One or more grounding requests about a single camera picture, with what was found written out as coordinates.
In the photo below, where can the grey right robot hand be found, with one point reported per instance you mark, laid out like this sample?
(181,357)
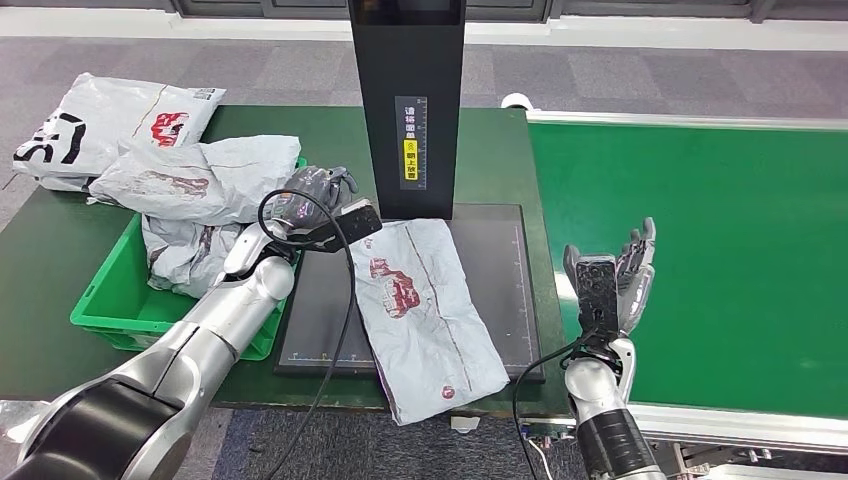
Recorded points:
(636,285)

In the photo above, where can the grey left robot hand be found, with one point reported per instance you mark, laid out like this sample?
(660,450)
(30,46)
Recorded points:
(311,195)

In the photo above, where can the grey parcel bag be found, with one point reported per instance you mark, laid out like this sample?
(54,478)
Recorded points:
(212,175)
(424,318)
(182,255)

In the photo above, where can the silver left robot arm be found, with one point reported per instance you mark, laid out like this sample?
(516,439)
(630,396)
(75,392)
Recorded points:
(185,358)

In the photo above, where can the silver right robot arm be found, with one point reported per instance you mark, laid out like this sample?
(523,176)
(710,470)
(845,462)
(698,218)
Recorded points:
(606,417)

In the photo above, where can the green conveyor belt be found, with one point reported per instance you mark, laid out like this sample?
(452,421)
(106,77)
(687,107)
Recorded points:
(715,265)

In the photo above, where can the black inbound scanner machine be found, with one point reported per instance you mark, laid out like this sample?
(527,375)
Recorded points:
(490,265)

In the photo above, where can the white conveyor end roller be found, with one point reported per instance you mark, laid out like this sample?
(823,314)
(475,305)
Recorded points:
(515,100)

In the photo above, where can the white bag black red print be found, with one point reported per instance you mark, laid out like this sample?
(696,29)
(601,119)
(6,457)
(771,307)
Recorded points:
(106,116)

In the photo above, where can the white table foot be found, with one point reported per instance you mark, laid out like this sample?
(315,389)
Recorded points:
(465,424)

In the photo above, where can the green plastic crate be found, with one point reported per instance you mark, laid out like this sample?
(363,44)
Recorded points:
(119,311)

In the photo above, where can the shiny silver round base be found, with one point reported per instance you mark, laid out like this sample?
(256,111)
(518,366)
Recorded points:
(16,417)

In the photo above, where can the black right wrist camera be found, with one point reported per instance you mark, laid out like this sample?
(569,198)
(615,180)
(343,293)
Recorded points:
(597,295)

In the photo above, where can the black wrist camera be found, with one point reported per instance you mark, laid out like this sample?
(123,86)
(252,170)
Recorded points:
(354,228)
(597,295)

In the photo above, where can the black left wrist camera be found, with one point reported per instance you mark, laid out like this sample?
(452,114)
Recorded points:
(354,228)

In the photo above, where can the aluminium conveyor frame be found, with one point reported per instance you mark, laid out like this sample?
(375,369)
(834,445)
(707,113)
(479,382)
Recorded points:
(662,120)

